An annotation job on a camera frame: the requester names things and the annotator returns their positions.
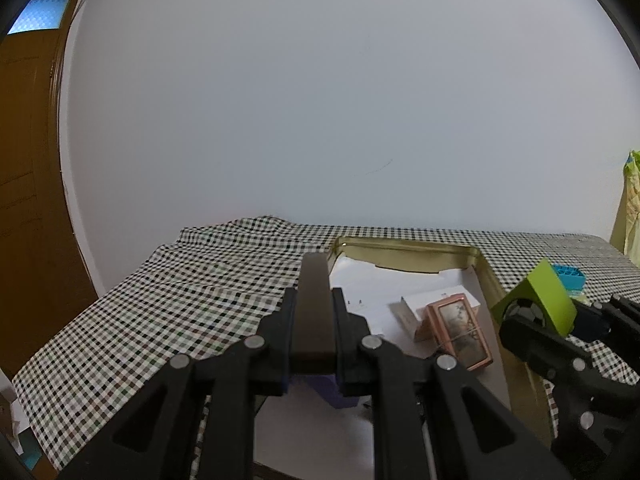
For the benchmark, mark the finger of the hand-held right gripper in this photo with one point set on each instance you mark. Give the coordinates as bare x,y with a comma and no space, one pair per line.
592,322
540,345

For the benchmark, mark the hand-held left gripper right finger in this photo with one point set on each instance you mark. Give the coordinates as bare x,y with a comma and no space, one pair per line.
347,345

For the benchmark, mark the brown wooden door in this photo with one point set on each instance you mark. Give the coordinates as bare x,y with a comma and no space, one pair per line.
30,160

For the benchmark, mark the checkered tablecloth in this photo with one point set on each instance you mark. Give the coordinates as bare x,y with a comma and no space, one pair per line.
175,300

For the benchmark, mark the purple sponge block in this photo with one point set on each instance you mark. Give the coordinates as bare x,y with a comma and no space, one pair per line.
320,390

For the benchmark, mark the white paper sheet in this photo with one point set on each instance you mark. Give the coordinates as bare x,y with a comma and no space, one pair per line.
370,285

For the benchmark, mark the green building block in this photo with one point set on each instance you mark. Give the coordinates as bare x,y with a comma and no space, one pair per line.
550,290

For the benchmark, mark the white cardboard box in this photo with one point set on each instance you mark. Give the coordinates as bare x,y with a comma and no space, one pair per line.
440,302

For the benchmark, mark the copper framed picture box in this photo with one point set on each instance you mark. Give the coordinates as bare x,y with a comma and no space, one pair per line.
460,332

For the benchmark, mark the small teal object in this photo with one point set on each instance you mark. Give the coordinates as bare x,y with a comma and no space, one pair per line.
31,460

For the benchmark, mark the gold metal tray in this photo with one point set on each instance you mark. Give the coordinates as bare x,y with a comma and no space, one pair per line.
410,255

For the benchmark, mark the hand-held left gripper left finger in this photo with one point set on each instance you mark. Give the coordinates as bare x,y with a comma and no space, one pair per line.
280,340

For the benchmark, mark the yellow green cloth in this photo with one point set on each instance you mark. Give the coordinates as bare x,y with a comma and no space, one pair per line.
630,210

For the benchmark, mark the dark brown rectangular bar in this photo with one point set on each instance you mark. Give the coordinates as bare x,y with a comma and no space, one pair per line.
314,310

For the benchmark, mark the blue building block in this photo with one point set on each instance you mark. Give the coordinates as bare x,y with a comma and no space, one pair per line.
570,277

